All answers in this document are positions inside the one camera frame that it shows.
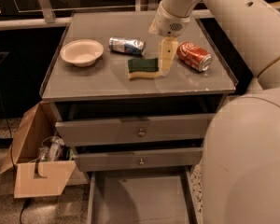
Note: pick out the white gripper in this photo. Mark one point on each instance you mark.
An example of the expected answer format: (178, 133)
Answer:
(170, 23)

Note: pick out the green yellow sponge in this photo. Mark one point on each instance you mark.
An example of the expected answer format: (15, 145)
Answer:
(143, 68)

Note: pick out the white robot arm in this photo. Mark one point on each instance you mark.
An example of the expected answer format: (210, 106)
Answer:
(241, 148)

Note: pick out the grey top drawer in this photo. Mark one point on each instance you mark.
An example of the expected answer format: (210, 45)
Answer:
(95, 132)

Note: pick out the grey drawer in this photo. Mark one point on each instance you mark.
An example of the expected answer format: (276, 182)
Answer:
(95, 132)
(143, 196)
(138, 159)

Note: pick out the grey drawer cabinet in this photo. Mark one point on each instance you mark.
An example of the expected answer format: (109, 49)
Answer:
(103, 91)

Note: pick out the grey middle drawer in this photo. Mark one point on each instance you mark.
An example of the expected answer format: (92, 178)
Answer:
(138, 159)

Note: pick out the grey bottom drawer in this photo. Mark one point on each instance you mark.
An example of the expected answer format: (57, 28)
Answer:
(143, 196)

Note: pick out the crushed blue silver can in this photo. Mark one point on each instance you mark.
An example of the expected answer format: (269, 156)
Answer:
(127, 45)

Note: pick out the red cola can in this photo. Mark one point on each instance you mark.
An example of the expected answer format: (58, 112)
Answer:
(194, 56)

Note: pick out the beige paper bowl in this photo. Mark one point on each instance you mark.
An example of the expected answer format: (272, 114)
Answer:
(82, 53)

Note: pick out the metal window railing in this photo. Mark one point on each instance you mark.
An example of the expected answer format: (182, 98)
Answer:
(59, 22)

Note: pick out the open cardboard box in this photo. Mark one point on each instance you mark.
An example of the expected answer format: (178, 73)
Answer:
(38, 178)

